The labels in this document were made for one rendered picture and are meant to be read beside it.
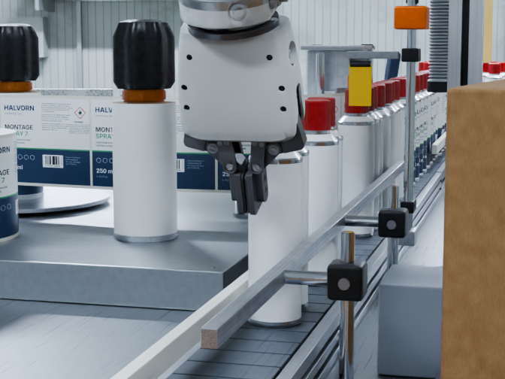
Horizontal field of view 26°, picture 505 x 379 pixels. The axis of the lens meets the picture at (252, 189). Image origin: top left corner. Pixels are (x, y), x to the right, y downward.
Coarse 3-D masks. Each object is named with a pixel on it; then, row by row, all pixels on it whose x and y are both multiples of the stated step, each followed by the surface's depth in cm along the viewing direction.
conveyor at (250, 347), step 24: (360, 240) 150; (312, 288) 120; (312, 312) 110; (240, 336) 101; (264, 336) 101; (288, 336) 101; (192, 360) 93; (216, 360) 93; (240, 360) 93; (264, 360) 93; (288, 360) 94
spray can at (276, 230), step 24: (288, 168) 102; (288, 192) 102; (264, 216) 102; (288, 216) 102; (264, 240) 102; (288, 240) 102; (264, 264) 103; (288, 288) 103; (264, 312) 103; (288, 312) 103
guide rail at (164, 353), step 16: (240, 288) 106; (208, 304) 98; (224, 304) 100; (192, 320) 92; (208, 320) 95; (176, 336) 87; (192, 336) 91; (144, 352) 83; (160, 352) 83; (176, 352) 87; (128, 368) 79; (144, 368) 80; (160, 368) 83
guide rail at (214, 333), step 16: (400, 160) 175; (384, 176) 154; (368, 192) 137; (352, 208) 124; (336, 224) 114; (304, 240) 104; (320, 240) 106; (288, 256) 96; (304, 256) 98; (272, 272) 89; (256, 288) 83; (272, 288) 86; (240, 304) 78; (256, 304) 81; (224, 320) 74; (240, 320) 77; (208, 336) 72; (224, 336) 73
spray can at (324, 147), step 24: (312, 120) 120; (312, 144) 119; (336, 144) 120; (312, 168) 120; (336, 168) 121; (312, 192) 120; (336, 192) 121; (312, 216) 120; (336, 240) 122; (312, 264) 121
